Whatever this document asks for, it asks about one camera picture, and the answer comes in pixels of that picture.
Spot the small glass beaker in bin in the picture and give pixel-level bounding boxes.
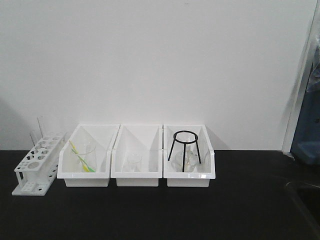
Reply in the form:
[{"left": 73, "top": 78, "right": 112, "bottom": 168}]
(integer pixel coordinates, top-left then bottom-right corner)
[{"left": 127, "top": 153, "right": 142, "bottom": 172}]

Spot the large glass beaker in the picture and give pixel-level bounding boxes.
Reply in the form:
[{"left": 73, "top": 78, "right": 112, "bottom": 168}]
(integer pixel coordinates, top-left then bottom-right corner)
[{"left": 72, "top": 142, "right": 97, "bottom": 172}]

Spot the black metal tripod stand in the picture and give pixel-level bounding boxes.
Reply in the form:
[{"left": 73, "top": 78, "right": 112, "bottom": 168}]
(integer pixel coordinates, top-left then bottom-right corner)
[{"left": 167, "top": 130, "right": 202, "bottom": 173}]

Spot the middle white storage bin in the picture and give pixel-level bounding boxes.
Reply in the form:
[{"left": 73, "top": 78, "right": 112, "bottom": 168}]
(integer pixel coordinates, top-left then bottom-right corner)
[{"left": 111, "top": 124, "right": 163, "bottom": 187}]

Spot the white storage bin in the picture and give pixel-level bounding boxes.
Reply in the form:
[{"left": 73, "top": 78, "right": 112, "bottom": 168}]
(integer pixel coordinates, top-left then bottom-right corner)
[
  {"left": 57, "top": 124, "right": 120, "bottom": 187},
  {"left": 163, "top": 124, "right": 216, "bottom": 188},
  {"left": 111, "top": 124, "right": 163, "bottom": 187}
]

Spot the glass flask in bin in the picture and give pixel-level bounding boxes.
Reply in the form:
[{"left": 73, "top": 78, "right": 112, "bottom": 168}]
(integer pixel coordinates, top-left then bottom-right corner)
[{"left": 172, "top": 134, "right": 201, "bottom": 173}]

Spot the right white storage bin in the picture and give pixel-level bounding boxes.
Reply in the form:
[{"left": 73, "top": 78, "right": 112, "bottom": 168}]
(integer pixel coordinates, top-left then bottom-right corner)
[{"left": 163, "top": 124, "right": 216, "bottom": 188}]

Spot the left white storage bin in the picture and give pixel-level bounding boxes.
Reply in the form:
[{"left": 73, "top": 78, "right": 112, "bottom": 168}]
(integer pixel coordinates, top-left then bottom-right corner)
[{"left": 57, "top": 124, "right": 120, "bottom": 187}]

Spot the glass test tube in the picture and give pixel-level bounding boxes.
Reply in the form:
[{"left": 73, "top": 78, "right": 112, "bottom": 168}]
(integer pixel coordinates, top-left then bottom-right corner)
[{"left": 37, "top": 116, "right": 44, "bottom": 138}]

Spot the white test tube rack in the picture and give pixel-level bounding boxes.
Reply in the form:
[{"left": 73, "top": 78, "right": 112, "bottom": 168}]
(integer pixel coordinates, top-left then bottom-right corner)
[{"left": 11, "top": 132, "right": 66, "bottom": 196}]

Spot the blue cabinet at right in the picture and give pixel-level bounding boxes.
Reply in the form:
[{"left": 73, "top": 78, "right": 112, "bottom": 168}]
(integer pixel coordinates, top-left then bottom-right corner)
[{"left": 290, "top": 42, "right": 320, "bottom": 165}]

